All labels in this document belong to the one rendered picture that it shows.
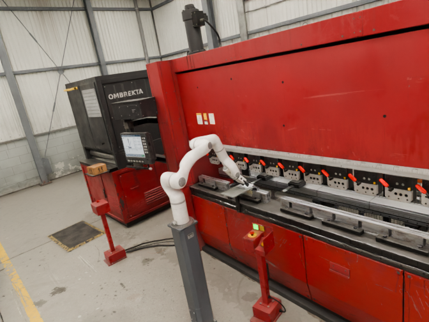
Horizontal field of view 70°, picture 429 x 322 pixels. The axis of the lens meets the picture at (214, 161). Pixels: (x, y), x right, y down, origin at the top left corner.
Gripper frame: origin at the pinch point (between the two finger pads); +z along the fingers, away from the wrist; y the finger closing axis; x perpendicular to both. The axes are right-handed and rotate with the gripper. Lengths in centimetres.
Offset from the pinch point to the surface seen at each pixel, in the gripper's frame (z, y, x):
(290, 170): -17, -56, -15
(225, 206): 13.7, 23.9, 24.2
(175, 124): -53, 87, -28
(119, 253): 14, 157, 128
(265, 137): -37, -33, -32
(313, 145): -34, -79, -29
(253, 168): -14.1, -14.6, -11.8
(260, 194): 7.6, -16.2, 3.5
